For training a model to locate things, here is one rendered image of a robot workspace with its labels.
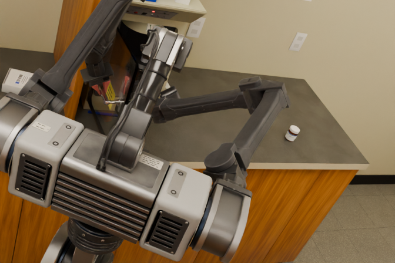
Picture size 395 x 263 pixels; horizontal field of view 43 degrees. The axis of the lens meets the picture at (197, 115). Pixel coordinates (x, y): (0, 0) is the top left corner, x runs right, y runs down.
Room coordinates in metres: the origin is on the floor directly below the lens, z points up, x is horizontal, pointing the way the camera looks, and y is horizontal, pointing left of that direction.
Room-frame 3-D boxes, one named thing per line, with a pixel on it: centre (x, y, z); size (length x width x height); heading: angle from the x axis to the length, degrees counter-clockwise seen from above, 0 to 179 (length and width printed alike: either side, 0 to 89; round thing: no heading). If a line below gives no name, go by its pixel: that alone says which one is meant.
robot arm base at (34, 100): (0.87, 0.36, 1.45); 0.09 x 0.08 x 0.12; 90
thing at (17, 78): (1.58, 0.69, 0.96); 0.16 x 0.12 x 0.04; 107
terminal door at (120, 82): (1.47, 0.33, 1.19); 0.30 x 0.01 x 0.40; 38
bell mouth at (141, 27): (1.78, 0.34, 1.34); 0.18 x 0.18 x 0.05
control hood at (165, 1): (1.63, 0.28, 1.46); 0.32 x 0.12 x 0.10; 122
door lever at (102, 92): (1.39, 0.31, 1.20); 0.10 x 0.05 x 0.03; 38
